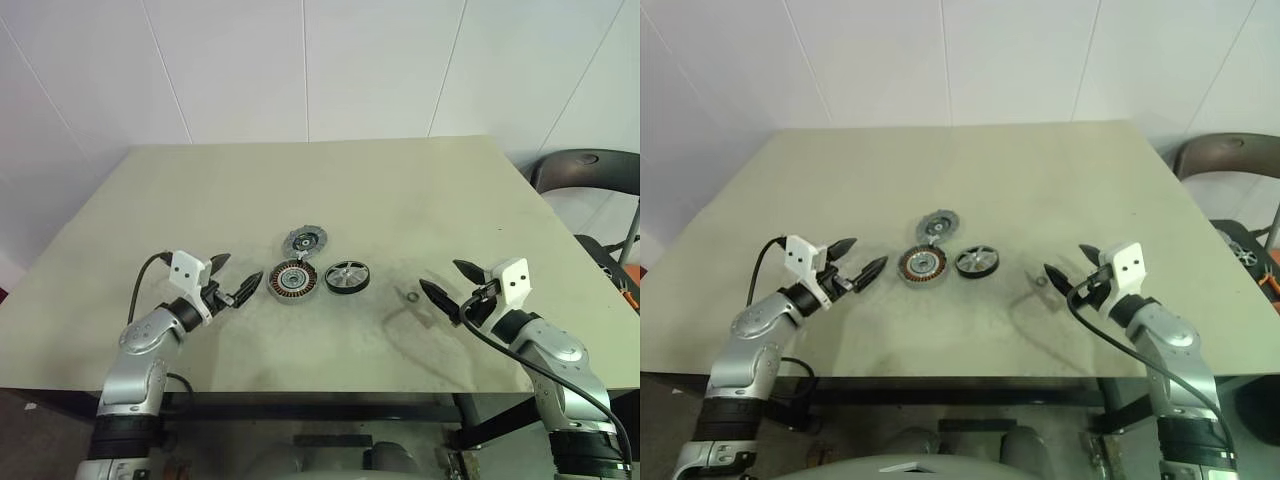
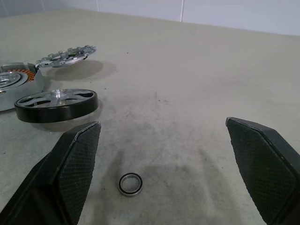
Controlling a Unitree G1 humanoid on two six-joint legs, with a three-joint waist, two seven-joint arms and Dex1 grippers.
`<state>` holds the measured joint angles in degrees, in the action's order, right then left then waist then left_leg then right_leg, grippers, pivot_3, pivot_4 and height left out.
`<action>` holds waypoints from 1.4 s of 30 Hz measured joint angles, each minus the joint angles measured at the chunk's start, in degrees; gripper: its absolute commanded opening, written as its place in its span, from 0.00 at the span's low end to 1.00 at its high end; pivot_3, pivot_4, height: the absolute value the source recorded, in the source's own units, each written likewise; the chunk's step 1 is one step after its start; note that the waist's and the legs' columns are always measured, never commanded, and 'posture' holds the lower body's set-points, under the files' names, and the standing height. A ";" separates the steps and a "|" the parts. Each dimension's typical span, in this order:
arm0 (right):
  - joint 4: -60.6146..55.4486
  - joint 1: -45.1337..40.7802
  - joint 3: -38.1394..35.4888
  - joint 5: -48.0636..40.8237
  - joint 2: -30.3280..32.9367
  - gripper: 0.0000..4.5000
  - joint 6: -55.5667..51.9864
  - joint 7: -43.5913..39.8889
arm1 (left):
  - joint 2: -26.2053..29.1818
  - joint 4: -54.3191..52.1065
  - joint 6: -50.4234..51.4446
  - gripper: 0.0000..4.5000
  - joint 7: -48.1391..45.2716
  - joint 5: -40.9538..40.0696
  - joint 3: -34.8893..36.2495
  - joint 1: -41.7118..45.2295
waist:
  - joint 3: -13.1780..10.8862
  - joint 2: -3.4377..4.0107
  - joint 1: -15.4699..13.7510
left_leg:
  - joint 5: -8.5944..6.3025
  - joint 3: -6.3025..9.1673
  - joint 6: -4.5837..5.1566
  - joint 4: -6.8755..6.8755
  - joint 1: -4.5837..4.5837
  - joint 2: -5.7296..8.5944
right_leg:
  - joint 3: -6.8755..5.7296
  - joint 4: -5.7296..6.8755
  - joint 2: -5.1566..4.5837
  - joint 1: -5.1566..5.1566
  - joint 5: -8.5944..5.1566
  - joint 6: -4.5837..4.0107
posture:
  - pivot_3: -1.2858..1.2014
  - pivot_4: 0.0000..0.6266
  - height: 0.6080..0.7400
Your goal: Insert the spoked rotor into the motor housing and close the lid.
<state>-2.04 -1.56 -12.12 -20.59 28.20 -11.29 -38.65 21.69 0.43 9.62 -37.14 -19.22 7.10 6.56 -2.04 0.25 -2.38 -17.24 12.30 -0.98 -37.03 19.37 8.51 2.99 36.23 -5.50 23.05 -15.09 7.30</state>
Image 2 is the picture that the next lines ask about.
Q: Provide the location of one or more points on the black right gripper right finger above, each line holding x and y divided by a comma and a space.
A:
262, 168

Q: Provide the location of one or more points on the grey motor housing copper windings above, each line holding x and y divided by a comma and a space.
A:
32, 86

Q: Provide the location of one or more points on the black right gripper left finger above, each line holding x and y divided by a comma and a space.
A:
70, 168

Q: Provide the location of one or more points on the grey round disc object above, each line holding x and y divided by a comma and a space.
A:
63, 59

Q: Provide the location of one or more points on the black rotor with silver spokes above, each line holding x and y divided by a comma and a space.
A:
47, 114

